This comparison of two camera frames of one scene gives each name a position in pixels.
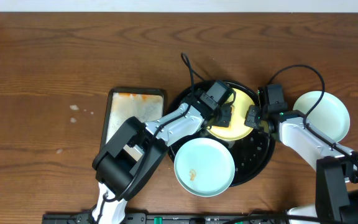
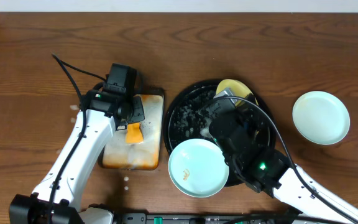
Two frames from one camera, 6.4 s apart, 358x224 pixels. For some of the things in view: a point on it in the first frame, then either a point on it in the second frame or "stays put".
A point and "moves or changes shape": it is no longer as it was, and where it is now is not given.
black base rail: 172,218 stays put
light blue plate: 328,115 stays put
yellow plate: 237,129 moves or changes shape
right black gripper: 250,121 -> 253,112
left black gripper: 223,115 -> 136,109
